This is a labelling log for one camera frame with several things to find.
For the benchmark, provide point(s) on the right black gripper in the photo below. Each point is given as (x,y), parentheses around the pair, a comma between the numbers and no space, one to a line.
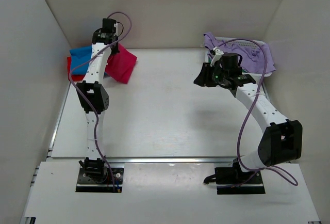
(203,79)

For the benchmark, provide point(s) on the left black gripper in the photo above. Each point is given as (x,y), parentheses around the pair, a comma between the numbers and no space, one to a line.
(116,50)

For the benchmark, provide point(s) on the magenta t shirt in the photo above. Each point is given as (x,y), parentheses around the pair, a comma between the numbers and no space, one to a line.
(120,66)

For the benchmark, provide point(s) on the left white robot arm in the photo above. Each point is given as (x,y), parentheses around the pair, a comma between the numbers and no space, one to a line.
(94,99)

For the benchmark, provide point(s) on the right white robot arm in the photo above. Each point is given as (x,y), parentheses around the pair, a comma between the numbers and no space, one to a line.
(281,140)

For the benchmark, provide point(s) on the folded blue t shirt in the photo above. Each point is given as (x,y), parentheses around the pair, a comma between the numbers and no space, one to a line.
(80,56)

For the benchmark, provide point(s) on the lavender t shirt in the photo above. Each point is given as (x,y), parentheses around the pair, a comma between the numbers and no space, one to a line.
(247,53)

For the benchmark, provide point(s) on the white plastic laundry basket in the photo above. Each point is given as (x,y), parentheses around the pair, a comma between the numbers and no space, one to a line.
(252,46)

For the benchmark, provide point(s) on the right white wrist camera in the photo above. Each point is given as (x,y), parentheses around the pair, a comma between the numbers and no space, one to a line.
(214,55)

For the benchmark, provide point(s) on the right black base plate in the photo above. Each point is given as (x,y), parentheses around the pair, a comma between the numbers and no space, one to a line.
(230,181)

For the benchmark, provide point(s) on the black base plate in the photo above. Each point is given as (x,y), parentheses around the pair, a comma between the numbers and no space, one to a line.
(88,183)
(230,181)

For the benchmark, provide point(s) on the aluminium rail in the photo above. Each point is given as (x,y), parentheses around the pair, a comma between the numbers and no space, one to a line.
(168,159)

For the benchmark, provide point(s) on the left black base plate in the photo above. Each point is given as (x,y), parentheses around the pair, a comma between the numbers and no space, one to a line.
(88,183)

